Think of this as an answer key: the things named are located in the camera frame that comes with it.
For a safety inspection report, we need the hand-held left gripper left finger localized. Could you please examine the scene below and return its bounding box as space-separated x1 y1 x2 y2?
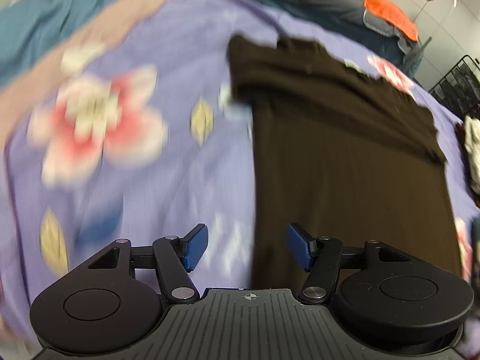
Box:
88 223 209 303

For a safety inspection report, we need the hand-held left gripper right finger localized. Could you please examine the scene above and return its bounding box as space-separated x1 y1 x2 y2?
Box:
287 223 411 304

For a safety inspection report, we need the dark brown long-sleeve shirt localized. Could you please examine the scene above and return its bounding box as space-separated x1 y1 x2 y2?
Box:
227 34 463 289

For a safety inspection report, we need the pile of clothes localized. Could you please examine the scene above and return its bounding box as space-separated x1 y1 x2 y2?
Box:
455 114 480 211

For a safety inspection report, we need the purple floral blanket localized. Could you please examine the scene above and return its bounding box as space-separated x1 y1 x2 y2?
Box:
0 0 480 346

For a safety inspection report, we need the dark blue cloth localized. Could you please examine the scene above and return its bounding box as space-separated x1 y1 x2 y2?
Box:
470 217 480 283

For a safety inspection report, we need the dark teal duvet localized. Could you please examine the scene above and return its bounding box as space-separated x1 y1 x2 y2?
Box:
277 7 425 79

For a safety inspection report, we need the black metal rack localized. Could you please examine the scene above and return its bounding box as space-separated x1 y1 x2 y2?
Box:
428 55 480 119

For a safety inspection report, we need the grey folded cloth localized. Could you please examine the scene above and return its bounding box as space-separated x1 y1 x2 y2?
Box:
363 7 422 56

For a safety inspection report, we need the orange cloth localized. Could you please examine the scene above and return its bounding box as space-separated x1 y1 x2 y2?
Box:
362 0 419 43

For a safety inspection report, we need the teal bed sheet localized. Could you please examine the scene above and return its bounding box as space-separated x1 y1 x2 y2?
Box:
0 0 158 88

